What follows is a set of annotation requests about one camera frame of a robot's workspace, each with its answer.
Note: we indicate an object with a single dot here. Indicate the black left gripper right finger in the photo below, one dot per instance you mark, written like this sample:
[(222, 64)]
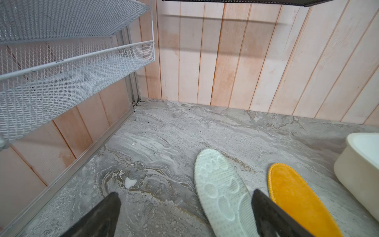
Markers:
[(272, 221)]

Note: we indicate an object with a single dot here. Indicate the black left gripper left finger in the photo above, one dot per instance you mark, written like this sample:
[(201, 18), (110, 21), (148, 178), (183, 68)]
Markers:
[(101, 221)]

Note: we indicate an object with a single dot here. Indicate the white textured insole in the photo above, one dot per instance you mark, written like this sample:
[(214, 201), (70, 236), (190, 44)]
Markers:
[(223, 196)]

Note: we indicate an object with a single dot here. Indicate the white plastic storage box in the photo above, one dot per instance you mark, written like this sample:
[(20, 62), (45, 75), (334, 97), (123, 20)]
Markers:
[(357, 168)]

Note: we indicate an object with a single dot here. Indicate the yellow fuzzy insole upper left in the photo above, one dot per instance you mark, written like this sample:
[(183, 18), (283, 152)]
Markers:
[(292, 194)]

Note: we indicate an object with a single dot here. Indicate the white wire mesh shelf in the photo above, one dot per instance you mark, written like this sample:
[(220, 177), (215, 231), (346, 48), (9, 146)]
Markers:
[(57, 54)]

